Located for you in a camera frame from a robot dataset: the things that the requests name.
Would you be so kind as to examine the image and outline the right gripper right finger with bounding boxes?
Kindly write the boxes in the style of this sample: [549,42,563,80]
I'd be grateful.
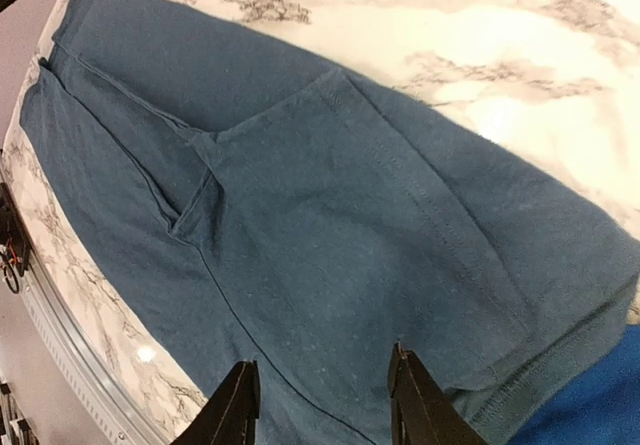
[387,341,487,445]

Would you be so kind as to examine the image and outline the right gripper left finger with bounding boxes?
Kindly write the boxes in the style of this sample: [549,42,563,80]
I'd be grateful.
[172,361,260,445]

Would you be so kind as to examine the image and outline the blue pleated skirt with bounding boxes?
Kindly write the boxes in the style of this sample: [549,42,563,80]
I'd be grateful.
[510,325,639,445]

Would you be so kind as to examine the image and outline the grey-blue garment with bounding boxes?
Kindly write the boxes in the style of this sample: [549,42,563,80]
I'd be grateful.
[20,0,639,444]

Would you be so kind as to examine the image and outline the aluminium table front rail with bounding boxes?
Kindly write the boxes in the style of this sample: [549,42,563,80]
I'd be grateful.
[20,252,170,445]

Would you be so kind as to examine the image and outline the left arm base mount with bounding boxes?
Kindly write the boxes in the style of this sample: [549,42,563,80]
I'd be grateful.
[1,182,32,294]

